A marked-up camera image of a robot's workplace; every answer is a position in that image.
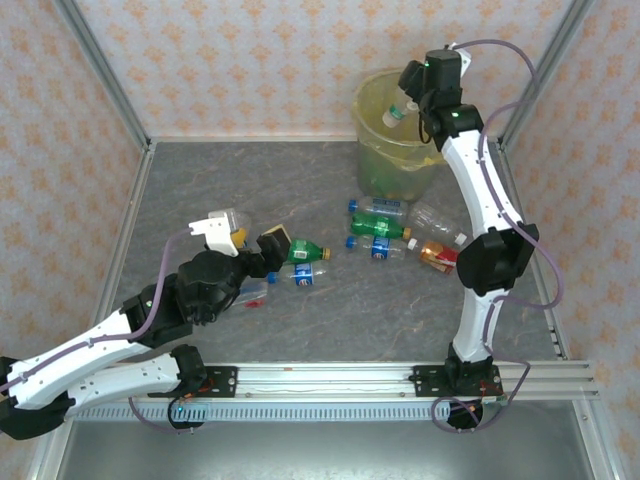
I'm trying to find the clear bottle dark blue label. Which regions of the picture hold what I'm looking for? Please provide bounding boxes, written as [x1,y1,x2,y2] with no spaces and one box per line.
[344,233,409,261]

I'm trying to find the orange red plastic bottle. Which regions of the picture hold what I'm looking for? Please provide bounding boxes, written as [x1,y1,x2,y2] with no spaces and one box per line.
[418,240,460,275]

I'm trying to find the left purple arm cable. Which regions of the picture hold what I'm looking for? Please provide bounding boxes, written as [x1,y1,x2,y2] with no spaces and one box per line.
[0,228,201,435]

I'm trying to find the bin with yellow bag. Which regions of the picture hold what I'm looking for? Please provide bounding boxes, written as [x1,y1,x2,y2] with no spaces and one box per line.
[349,68,451,201]

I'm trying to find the aluminium side frame rail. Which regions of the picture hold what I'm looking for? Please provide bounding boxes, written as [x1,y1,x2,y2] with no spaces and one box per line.
[27,142,157,480]
[497,141,619,480]

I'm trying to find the aluminium frame post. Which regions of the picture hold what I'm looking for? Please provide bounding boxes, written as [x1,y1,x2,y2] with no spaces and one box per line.
[499,0,596,146]
[53,0,152,151]

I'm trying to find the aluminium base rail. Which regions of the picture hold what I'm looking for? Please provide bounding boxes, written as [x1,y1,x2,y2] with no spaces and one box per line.
[74,360,600,402]

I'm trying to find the grey metal shelf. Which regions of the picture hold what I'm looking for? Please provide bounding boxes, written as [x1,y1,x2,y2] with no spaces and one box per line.
[54,418,599,480]

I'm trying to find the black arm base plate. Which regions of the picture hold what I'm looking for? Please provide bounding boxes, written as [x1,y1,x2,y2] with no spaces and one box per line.
[147,366,239,399]
[412,364,501,399]

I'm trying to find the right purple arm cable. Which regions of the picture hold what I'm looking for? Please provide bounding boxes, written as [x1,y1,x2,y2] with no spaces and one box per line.
[432,38,566,435]

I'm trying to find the clear bottle red blue label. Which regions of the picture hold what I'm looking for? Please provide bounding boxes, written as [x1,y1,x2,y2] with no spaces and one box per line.
[232,279,271,311]

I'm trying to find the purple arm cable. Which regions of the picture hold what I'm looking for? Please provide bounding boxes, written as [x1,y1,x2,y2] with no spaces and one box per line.
[0,228,201,435]
[432,38,566,435]

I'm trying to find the grey slotted cable duct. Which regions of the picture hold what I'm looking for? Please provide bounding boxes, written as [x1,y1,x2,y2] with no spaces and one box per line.
[69,402,454,423]

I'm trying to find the clear bottle pale label blue cap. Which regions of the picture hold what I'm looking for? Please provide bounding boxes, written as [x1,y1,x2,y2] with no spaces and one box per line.
[348,196,410,219]

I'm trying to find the clear bottle green label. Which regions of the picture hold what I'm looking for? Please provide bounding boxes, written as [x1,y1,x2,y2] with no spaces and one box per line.
[382,99,419,128]

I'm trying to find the aluminium back frame bar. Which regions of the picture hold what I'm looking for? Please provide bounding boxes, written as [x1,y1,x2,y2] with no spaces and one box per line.
[149,133,501,144]

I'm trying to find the large clear bottle white cap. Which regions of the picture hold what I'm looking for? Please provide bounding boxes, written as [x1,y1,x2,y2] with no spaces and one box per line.
[405,201,469,251]

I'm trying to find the clear bottle round blue logo label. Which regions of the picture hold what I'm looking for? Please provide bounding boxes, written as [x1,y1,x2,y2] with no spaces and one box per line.
[267,262,329,289]

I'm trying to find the green bottle green label yellow cap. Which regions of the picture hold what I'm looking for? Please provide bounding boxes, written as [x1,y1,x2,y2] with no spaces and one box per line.
[349,212,412,241]

